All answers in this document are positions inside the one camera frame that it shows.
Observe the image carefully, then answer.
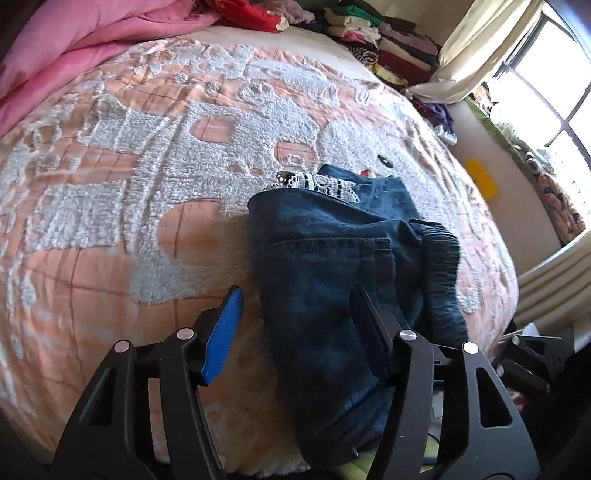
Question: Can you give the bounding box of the blue denim pants lace hem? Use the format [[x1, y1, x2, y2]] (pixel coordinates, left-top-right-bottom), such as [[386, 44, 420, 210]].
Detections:
[[249, 165, 468, 468]]

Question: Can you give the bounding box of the peach white tufted bedspread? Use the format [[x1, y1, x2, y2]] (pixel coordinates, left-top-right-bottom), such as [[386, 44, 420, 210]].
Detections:
[[1, 27, 518, 476]]

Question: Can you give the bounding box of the purple garment by bed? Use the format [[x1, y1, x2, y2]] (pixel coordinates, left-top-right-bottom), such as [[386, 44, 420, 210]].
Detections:
[[411, 98, 454, 133]]

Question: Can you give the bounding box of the pile of folded clothes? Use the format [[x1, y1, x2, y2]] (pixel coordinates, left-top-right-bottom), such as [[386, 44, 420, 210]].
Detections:
[[293, 1, 441, 91]]

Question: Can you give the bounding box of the cream curtain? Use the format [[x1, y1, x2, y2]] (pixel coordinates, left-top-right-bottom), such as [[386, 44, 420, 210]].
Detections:
[[406, 0, 543, 104]]

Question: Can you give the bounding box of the red gold patterned cloth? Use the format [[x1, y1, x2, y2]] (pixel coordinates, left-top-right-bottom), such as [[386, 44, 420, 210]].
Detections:
[[207, 0, 288, 34]]

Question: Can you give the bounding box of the mauve fuzzy garment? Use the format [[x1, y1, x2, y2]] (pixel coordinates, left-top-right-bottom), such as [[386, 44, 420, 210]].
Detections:
[[259, 0, 315, 24]]

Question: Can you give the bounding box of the pink folded quilt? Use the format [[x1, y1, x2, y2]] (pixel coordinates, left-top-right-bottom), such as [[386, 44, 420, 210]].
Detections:
[[1, 1, 221, 134]]

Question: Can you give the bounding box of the window with dark frame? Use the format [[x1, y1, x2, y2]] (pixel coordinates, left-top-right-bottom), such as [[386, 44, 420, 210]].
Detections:
[[490, 4, 590, 174]]

